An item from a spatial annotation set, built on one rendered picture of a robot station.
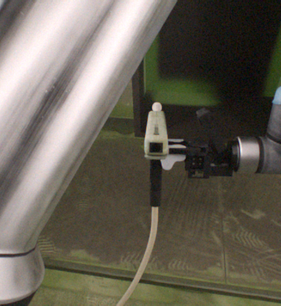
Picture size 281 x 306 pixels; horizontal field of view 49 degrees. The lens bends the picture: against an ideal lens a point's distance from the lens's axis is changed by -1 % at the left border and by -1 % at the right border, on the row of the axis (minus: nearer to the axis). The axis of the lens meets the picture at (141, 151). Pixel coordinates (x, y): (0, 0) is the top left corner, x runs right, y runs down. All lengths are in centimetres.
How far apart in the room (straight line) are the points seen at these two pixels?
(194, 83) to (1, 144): 133
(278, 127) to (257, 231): 82
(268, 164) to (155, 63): 83
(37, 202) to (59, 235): 122
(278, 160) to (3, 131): 66
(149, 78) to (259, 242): 87
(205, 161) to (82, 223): 85
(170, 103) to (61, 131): 124
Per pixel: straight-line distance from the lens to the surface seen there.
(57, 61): 20
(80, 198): 160
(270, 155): 77
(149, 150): 63
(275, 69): 149
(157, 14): 24
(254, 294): 129
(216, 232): 144
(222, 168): 78
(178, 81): 148
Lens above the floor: 106
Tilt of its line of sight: 32 degrees down
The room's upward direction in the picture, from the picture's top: straight up
